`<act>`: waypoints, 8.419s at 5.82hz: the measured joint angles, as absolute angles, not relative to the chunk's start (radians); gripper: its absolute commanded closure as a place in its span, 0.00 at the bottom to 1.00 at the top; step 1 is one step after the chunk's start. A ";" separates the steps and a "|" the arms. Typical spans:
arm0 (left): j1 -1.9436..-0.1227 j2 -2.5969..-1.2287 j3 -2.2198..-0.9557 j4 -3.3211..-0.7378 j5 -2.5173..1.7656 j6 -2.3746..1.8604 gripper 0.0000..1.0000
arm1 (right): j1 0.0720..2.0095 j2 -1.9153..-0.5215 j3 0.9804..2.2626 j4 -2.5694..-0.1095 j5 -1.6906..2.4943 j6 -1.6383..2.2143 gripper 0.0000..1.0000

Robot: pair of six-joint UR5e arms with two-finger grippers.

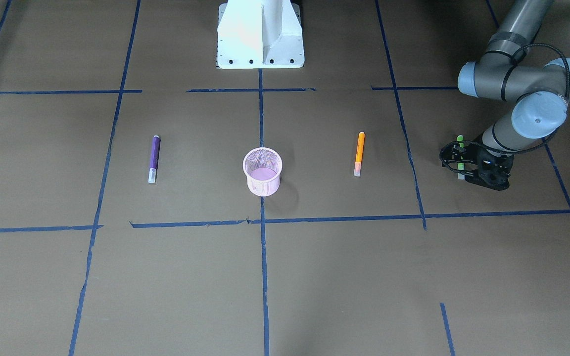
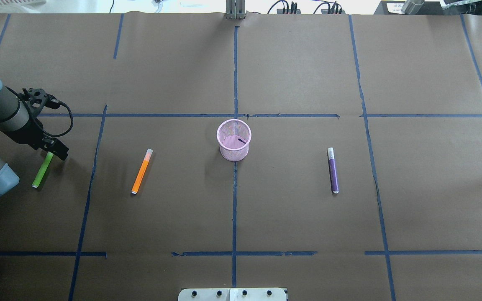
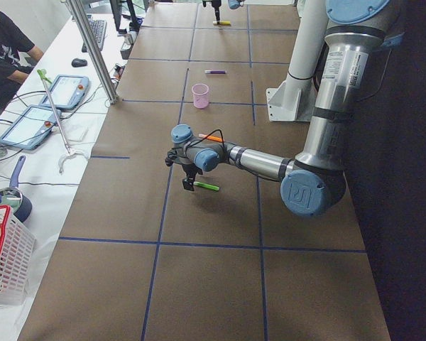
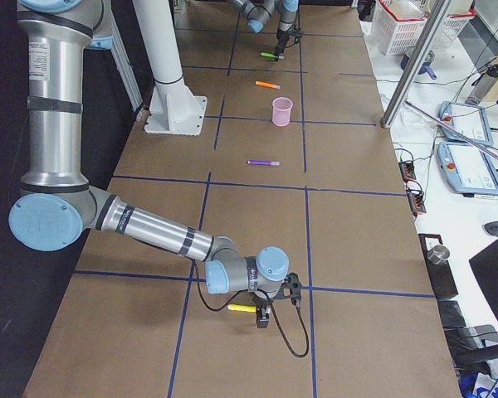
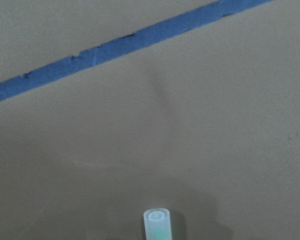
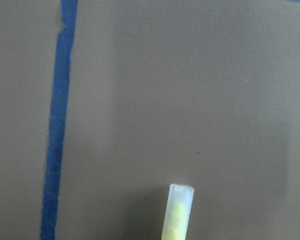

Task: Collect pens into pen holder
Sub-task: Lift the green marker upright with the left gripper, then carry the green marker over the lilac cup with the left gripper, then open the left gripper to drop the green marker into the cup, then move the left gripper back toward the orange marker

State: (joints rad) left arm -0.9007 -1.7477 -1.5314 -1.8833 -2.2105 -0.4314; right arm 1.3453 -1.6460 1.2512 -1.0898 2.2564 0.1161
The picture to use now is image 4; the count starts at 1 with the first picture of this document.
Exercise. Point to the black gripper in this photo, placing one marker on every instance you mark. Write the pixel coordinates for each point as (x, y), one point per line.
(282, 35)
(259, 299)

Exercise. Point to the green highlighter pen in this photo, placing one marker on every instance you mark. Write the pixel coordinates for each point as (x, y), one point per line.
(268, 55)

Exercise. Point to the yellow highlighter pen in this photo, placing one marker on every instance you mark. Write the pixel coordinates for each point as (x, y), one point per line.
(241, 308)

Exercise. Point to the orange highlighter pen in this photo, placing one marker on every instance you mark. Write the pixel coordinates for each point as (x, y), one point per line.
(268, 85)

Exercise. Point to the purple highlighter pen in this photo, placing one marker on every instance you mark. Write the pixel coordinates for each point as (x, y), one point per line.
(264, 163)

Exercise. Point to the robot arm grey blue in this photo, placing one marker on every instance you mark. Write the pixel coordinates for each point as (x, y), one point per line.
(58, 203)
(259, 13)

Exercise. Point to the pink mesh pen holder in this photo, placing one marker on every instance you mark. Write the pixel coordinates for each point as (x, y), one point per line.
(281, 111)

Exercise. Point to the white red plastic basket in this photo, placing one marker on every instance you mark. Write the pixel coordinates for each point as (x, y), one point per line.
(394, 34)

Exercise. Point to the steel cup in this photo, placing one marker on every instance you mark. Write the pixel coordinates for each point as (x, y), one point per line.
(438, 254)

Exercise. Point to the black power strip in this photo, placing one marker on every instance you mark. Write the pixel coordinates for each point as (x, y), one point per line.
(413, 188)

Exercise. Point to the far teach pendant tablet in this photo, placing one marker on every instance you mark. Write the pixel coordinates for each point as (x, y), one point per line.
(467, 119)

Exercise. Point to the teach pendant tablet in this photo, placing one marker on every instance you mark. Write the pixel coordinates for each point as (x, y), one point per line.
(467, 119)
(468, 170)

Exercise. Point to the near teach pendant tablet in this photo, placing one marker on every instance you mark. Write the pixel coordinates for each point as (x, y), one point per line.
(468, 170)

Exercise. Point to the black computer mouse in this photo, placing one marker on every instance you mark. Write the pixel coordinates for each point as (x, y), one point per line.
(491, 228)

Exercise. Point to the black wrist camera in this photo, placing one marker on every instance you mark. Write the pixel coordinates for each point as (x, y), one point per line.
(295, 35)
(290, 289)

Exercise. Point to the white camera pole with base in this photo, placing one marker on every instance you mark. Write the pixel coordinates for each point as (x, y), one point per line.
(173, 108)

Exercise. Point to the aluminium frame post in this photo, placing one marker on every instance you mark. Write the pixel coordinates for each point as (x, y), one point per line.
(433, 25)

